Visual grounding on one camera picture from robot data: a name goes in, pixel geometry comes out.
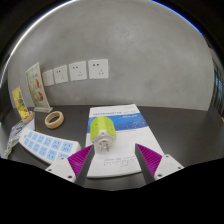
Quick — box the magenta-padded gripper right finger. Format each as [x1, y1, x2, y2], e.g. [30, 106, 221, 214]
[134, 143, 185, 185]

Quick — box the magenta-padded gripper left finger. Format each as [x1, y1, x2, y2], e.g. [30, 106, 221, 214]
[45, 144, 96, 188]

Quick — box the green and white charger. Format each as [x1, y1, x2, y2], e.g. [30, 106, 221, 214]
[89, 115, 118, 155]

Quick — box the white and blue book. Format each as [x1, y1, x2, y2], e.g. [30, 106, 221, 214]
[85, 103, 165, 179]

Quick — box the beige tape roll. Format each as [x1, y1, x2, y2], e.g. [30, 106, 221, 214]
[44, 110, 65, 130]

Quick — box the grey printed leaflet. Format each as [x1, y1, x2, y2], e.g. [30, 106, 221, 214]
[4, 117, 36, 158]

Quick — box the small yellow-green sign wooden base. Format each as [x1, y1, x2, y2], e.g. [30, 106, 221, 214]
[11, 85, 35, 125]

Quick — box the large green acrylic sign stand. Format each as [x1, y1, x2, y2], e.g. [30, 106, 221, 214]
[25, 61, 54, 114]

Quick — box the dark framed window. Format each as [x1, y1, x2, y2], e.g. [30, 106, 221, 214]
[206, 39, 224, 118]

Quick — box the ceiling light strip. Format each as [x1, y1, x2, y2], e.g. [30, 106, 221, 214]
[0, 0, 78, 81]

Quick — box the white wall socket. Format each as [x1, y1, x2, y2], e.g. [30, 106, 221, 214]
[68, 60, 88, 82]
[87, 58, 110, 80]
[53, 64, 70, 85]

